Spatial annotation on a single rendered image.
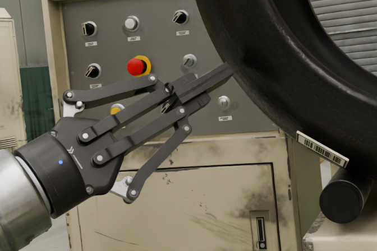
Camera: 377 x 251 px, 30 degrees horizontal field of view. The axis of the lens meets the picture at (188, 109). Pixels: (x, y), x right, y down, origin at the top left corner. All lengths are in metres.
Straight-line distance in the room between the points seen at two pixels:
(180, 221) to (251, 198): 0.17
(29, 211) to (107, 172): 0.09
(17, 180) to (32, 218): 0.04
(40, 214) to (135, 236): 1.01
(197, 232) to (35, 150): 0.96
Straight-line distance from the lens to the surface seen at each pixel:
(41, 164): 0.65
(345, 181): 0.76
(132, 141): 0.69
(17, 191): 0.63
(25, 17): 12.10
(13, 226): 0.63
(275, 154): 1.50
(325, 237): 0.76
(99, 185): 0.67
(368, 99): 0.72
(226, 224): 1.56
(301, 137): 0.74
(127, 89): 0.71
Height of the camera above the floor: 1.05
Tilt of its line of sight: 3 degrees down
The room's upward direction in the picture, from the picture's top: 6 degrees counter-clockwise
